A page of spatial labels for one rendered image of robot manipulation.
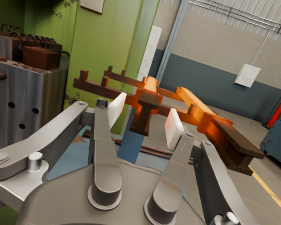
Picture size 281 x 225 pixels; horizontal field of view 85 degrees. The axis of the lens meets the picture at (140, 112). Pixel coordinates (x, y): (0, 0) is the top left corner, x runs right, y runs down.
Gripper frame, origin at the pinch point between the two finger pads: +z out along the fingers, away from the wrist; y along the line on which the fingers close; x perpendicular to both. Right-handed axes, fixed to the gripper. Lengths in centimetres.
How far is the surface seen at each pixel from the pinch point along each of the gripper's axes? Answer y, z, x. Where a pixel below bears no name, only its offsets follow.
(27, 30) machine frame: -83, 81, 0
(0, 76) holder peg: -49, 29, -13
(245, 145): 11.4, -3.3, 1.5
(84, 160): -11.9, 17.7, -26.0
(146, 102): -0.5, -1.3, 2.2
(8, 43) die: -53, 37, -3
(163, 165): 13.4, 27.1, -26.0
